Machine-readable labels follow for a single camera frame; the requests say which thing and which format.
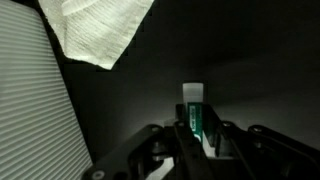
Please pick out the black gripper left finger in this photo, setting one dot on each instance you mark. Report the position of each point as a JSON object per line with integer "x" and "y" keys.
{"x": 145, "y": 152}

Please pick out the green white marker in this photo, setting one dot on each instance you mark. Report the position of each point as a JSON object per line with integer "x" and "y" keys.
{"x": 193, "y": 100}

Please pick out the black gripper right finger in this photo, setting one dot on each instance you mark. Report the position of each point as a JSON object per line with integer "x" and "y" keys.
{"x": 264, "y": 153}

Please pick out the white plastic bucket bin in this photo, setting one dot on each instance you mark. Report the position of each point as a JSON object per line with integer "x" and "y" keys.
{"x": 40, "y": 137}

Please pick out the white towel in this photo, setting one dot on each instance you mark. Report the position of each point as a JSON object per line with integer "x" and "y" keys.
{"x": 95, "y": 31}

